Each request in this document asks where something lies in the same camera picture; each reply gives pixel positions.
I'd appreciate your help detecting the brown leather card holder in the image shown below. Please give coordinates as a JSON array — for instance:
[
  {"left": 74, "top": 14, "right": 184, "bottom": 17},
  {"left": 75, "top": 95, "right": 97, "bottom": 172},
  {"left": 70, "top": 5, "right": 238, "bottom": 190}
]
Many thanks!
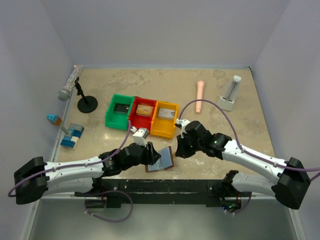
[{"left": 145, "top": 146, "right": 174, "bottom": 173}]

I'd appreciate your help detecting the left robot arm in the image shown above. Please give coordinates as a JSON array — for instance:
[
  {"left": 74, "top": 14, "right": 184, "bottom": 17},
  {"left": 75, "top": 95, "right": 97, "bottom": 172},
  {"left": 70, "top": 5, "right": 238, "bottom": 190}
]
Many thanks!
[{"left": 8, "top": 142, "right": 161, "bottom": 205}]

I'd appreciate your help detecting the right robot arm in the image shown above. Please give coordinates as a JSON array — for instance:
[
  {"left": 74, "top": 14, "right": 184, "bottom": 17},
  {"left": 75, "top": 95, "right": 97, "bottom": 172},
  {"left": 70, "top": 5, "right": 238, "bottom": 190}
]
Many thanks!
[{"left": 175, "top": 119, "right": 311, "bottom": 210}]

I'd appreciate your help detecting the orange card stack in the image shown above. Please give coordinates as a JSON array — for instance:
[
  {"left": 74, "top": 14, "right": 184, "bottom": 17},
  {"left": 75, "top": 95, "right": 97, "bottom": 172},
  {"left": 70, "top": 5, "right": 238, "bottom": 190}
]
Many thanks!
[{"left": 135, "top": 104, "right": 153, "bottom": 117}]

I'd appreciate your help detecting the black card stack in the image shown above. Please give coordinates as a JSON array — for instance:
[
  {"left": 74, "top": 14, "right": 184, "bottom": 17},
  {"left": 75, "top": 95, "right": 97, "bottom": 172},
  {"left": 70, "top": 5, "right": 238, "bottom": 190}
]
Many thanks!
[{"left": 113, "top": 103, "right": 130, "bottom": 115}]

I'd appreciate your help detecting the red plastic bin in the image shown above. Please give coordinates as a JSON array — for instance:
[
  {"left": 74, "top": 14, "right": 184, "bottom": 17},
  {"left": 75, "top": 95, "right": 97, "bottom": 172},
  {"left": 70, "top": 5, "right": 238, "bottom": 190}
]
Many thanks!
[{"left": 128, "top": 96, "right": 157, "bottom": 131}]

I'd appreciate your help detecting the yellow plastic bin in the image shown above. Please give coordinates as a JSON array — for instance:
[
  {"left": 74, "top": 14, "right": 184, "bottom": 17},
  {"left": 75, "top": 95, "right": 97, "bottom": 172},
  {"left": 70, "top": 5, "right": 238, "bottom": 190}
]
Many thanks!
[{"left": 150, "top": 101, "right": 179, "bottom": 139}]

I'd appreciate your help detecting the green plastic bin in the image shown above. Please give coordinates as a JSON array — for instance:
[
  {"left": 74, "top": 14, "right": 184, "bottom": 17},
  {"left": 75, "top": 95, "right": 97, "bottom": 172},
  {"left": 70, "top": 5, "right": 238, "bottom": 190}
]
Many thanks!
[{"left": 105, "top": 94, "right": 135, "bottom": 131}]

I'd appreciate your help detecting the pink flashlight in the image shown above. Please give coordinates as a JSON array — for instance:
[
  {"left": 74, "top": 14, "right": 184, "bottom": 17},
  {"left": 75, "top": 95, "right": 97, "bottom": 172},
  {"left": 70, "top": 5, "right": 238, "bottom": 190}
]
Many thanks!
[{"left": 195, "top": 80, "right": 205, "bottom": 114}]

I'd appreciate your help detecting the blue white brick stack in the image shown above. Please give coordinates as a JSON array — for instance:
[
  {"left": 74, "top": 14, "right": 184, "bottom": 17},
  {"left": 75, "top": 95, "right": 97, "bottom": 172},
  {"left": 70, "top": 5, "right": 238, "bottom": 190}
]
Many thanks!
[{"left": 60, "top": 123, "right": 85, "bottom": 150}]

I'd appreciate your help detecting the black microphone stand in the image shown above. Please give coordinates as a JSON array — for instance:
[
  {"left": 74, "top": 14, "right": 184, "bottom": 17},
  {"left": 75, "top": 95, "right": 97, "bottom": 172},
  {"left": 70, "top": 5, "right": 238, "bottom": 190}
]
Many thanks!
[{"left": 75, "top": 77, "right": 98, "bottom": 114}]

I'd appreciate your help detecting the blue orange brick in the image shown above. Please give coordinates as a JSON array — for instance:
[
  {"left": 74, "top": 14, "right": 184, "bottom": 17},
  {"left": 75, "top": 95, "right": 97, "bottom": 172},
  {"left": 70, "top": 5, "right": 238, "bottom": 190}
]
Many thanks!
[{"left": 46, "top": 114, "right": 62, "bottom": 127}]

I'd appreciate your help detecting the silver glitter microphone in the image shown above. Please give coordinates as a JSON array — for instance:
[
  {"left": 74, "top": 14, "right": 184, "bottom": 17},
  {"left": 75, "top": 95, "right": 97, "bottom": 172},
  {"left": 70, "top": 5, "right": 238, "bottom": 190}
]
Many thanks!
[{"left": 57, "top": 65, "right": 84, "bottom": 102}]

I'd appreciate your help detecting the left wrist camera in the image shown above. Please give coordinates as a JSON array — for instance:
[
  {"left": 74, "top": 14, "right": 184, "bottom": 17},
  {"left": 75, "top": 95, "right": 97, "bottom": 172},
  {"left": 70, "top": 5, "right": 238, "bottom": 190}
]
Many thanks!
[{"left": 130, "top": 126, "right": 149, "bottom": 147}]

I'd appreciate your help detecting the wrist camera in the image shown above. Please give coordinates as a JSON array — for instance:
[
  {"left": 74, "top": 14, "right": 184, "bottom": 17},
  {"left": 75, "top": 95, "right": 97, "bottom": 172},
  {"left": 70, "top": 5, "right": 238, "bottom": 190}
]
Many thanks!
[
  {"left": 175, "top": 118, "right": 190, "bottom": 134},
  {"left": 130, "top": 126, "right": 149, "bottom": 147}
]

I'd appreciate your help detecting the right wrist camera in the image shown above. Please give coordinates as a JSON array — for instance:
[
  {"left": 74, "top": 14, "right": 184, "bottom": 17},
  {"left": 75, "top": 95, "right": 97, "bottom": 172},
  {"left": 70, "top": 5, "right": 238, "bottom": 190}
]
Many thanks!
[{"left": 175, "top": 118, "right": 190, "bottom": 134}]

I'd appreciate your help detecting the purple cable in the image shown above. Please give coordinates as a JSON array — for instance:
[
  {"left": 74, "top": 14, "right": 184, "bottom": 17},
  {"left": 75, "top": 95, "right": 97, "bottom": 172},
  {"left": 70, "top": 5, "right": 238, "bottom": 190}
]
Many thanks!
[
  {"left": 223, "top": 192, "right": 252, "bottom": 215},
  {"left": 84, "top": 188, "right": 135, "bottom": 223},
  {"left": 177, "top": 99, "right": 320, "bottom": 173},
  {"left": 7, "top": 120, "right": 133, "bottom": 198}
]

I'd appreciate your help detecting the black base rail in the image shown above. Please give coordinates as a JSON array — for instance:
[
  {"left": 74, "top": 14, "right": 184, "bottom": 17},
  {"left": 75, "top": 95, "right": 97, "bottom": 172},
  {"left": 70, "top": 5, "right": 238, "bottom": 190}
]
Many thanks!
[{"left": 74, "top": 178, "right": 250, "bottom": 208}]

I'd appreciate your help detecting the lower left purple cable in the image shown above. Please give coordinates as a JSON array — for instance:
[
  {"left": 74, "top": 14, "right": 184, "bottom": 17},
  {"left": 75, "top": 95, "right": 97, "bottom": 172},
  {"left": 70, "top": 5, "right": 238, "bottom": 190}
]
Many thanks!
[{"left": 84, "top": 188, "right": 135, "bottom": 223}]

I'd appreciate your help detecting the grey toy hammer handle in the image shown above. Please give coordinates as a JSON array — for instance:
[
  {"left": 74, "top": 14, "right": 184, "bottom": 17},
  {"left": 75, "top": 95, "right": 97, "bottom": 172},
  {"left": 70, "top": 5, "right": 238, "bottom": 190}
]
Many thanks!
[{"left": 59, "top": 124, "right": 71, "bottom": 136}]

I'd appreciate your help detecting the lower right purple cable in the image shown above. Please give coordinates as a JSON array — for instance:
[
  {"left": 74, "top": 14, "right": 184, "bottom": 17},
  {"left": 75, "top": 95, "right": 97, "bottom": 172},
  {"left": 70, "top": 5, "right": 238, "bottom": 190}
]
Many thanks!
[{"left": 223, "top": 192, "right": 252, "bottom": 215}]

